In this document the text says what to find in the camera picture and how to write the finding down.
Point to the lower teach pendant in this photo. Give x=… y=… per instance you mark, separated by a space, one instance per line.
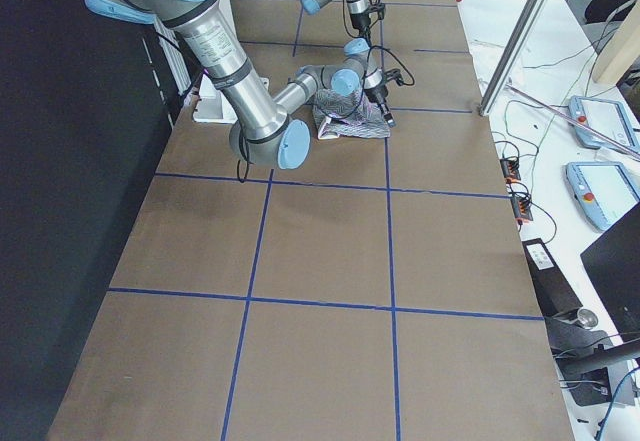
x=605 y=191

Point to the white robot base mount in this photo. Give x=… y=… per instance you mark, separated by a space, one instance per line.
x=212 y=106

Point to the upper teach pendant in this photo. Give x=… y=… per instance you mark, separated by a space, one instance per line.
x=605 y=116

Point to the aluminium frame post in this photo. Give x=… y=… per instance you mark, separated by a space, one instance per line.
x=524 y=25

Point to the black monitor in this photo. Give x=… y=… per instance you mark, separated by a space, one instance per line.
x=612 y=265

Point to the brown paper table cover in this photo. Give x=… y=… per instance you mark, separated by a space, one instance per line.
x=378 y=292

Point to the navy white striped polo shirt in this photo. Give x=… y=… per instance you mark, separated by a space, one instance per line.
x=350 y=118

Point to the teach pendant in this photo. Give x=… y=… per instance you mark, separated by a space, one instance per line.
x=605 y=116
x=605 y=191

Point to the black box with white label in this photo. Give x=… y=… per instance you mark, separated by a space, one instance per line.
x=553 y=291

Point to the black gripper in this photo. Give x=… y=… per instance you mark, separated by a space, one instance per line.
x=359 y=22
x=378 y=95

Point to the right orange port hub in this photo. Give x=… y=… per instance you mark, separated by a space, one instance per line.
x=521 y=206

